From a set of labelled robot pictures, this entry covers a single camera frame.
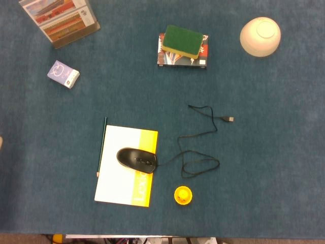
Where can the black computer mouse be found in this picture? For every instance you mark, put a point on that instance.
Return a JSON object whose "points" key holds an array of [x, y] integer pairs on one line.
{"points": [[137, 160]]}

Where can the dark green pencil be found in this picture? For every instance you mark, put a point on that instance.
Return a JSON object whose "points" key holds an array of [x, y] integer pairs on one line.
{"points": [[101, 147]]}

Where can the white and yellow notebook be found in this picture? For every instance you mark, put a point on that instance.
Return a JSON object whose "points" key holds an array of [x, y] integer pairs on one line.
{"points": [[119, 175]]}

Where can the yellow duck toy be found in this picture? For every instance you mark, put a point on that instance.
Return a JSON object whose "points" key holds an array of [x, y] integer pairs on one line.
{"points": [[183, 195]]}

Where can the black book with red pattern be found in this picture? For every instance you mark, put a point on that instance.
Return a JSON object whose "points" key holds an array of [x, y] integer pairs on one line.
{"points": [[203, 57]]}

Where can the green and yellow sponge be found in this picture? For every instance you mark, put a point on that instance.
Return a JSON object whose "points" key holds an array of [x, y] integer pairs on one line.
{"points": [[182, 40]]}

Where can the pale blue tissue pack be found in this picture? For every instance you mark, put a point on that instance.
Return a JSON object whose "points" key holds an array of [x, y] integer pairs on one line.
{"points": [[63, 74]]}

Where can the cream upturned bowl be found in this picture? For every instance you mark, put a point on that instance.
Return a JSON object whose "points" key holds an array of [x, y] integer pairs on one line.
{"points": [[260, 36]]}

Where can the striped book in case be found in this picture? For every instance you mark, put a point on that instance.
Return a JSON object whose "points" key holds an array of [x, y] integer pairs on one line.
{"points": [[63, 23]]}

